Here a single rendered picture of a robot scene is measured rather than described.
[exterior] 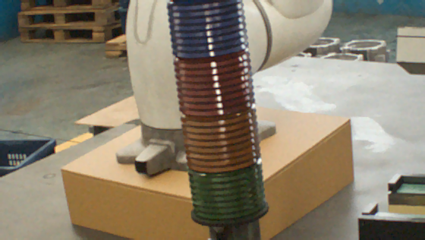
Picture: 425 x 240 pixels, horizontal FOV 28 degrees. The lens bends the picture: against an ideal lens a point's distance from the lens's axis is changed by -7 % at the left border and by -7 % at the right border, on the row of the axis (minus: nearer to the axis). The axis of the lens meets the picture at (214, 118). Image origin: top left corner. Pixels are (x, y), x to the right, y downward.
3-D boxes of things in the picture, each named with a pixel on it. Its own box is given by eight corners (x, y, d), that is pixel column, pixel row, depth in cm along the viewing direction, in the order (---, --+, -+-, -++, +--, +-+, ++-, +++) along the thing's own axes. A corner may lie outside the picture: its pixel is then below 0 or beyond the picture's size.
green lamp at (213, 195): (278, 201, 75) (274, 150, 74) (245, 229, 70) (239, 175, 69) (216, 196, 78) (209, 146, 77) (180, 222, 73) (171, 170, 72)
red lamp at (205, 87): (269, 96, 72) (262, 41, 71) (232, 118, 68) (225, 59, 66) (203, 94, 76) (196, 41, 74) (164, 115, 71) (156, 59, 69)
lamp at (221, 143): (274, 150, 74) (269, 96, 72) (239, 175, 69) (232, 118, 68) (209, 146, 77) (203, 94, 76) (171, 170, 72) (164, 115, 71)
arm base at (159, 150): (96, 172, 132) (89, 137, 130) (183, 120, 148) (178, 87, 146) (196, 190, 121) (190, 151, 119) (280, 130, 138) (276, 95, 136)
